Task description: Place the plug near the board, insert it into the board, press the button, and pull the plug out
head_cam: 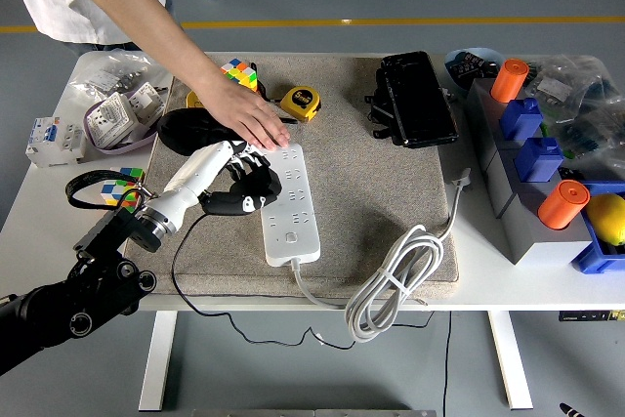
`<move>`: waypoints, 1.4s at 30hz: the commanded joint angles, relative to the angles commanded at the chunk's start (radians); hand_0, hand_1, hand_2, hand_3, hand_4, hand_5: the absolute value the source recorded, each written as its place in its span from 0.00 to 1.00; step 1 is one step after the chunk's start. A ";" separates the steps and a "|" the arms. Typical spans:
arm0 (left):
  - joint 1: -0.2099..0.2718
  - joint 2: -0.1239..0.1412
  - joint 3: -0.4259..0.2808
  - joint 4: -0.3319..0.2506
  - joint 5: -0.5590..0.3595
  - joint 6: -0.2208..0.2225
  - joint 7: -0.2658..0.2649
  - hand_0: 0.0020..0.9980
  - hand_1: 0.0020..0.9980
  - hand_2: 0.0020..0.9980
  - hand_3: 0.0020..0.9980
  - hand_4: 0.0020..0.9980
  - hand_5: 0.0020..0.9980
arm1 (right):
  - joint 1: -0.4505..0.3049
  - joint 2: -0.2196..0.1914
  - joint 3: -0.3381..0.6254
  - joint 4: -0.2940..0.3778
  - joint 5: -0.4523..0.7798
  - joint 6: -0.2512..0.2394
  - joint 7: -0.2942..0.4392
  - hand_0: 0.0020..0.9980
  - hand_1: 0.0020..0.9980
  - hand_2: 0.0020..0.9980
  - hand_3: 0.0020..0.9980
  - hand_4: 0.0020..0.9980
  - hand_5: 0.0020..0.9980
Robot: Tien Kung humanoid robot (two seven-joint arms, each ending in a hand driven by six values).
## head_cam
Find person's hand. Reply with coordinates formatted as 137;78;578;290
207;79;293;150

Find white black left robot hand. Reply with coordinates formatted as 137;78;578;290
150;139;284;223

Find white power strip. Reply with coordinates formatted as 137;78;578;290
259;142;322;268

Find large colourful puzzle cube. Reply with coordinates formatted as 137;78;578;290
219;58;259;94

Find black cloth pouch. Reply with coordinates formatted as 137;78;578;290
156;107;245;157

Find yellow tape measure red label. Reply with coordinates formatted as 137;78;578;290
279;85;322;124

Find white table leg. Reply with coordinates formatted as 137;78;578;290
487;312;534;411
138;312;179;412

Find small colourful puzzle cube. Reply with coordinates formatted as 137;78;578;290
100;166;146;211

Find black table control panel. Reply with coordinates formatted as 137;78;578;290
559;310;625;323

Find grey-brown mat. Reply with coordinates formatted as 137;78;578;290
119;53;460;299

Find clear bag of screws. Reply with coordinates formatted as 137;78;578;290
67;49;175;105

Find white circuit breaker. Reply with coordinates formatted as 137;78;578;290
24;115;88;168

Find blue bin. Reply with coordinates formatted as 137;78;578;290
569;181;625;275

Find grey block holder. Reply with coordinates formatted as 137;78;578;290
463;77;606;267

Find black flat device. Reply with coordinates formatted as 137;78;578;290
380;50;460;148

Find yellow lemon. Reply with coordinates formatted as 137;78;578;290
584;193;625;247

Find orange cylinder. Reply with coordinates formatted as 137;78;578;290
537;179;592;231
489;59;530;104

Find black parts packets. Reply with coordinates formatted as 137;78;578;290
449;53;502;84

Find light blue bowl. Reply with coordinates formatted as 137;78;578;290
443;47;507;96

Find blue block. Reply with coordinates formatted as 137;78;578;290
513;137;565;185
498;97;545;143

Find clear bag of parts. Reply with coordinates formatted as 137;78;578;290
546;94;625;174
524;54;614;120

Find white wall socket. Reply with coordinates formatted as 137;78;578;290
127;81;169;124
86;91;142;150

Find thin black plug cord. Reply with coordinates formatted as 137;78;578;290
170;211;436;351

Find hanging black cable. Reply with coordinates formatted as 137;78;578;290
441;312;453;417

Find black bracket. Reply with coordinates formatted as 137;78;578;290
364;68;399;143

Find white power strip cable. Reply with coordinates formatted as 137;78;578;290
290;167;474;344

